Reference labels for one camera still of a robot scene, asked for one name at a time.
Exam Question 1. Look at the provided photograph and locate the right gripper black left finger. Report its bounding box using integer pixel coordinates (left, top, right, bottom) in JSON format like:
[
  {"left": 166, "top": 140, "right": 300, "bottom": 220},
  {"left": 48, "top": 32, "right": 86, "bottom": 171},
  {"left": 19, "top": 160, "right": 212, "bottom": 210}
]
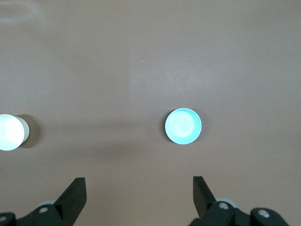
[{"left": 0, "top": 178, "right": 87, "bottom": 226}]

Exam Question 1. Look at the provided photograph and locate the light blue bowl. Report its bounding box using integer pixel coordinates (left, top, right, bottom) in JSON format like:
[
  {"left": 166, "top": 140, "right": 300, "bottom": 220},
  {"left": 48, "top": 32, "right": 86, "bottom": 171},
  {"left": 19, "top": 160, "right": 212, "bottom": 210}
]
[{"left": 164, "top": 107, "right": 202, "bottom": 145}]

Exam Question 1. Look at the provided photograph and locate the white bowl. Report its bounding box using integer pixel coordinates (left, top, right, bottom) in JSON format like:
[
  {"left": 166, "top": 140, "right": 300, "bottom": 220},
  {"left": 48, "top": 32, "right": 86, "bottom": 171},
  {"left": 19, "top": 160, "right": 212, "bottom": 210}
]
[{"left": 0, "top": 114, "right": 30, "bottom": 151}]

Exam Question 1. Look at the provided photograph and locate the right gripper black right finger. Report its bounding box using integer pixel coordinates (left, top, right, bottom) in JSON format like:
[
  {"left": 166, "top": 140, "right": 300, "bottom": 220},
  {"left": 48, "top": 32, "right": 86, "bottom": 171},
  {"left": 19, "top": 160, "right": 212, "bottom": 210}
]
[{"left": 190, "top": 176, "right": 289, "bottom": 226}]

